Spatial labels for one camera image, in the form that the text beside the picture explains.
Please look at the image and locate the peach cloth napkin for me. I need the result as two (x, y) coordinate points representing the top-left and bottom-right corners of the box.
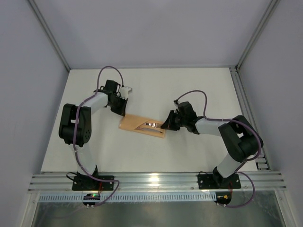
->
(119, 114), (166, 139)

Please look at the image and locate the pink-handled fork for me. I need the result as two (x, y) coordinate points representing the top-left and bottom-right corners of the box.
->
(140, 122), (162, 129)

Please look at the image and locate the pink-handled table knife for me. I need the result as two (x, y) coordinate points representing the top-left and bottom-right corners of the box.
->
(136, 127), (163, 133)

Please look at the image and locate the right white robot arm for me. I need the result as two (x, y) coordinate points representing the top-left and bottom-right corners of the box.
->
(161, 102), (264, 189)

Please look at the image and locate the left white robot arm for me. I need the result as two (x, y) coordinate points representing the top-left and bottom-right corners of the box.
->
(59, 80), (132, 183)

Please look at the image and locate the right controller board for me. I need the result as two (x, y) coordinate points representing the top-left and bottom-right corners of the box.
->
(214, 193), (232, 207)

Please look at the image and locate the controller board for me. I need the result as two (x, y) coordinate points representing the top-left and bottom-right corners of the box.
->
(82, 193), (100, 208)
(214, 193), (232, 207)

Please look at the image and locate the left controller board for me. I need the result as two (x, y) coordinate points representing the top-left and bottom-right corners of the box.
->
(82, 193), (100, 208)

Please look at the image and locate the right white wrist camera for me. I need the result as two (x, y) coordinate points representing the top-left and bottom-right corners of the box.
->
(173, 100), (179, 112)

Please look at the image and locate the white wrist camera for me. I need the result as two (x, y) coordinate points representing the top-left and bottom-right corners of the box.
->
(173, 100), (179, 112)
(119, 87), (133, 99)

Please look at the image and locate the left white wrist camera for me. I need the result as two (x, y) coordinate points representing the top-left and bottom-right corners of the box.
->
(119, 87), (133, 99)

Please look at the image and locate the aluminium mounting rail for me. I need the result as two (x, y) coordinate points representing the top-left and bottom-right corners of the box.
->
(28, 171), (286, 193)

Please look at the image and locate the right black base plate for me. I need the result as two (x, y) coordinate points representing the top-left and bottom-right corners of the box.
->
(197, 174), (241, 189)

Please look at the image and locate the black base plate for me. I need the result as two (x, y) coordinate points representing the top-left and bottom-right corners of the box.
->
(72, 175), (114, 191)
(197, 174), (241, 189)

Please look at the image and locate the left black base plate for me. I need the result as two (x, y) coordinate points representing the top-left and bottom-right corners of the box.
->
(72, 175), (114, 191)

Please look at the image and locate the left aluminium frame post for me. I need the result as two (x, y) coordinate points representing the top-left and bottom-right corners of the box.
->
(26, 0), (71, 72)

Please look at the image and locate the aluminium frame post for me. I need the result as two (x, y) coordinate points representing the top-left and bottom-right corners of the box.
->
(235, 0), (280, 70)
(26, 0), (71, 72)

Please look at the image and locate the right aluminium side rail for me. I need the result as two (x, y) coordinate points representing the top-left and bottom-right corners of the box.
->
(229, 66), (271, 172)

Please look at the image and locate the slotted grey cable duct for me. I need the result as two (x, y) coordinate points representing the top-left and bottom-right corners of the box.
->
(38, 192), (216, 202)

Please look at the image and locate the right aluminium frame post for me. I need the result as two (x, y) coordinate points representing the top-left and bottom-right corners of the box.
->
(235, 0), (280, 70)

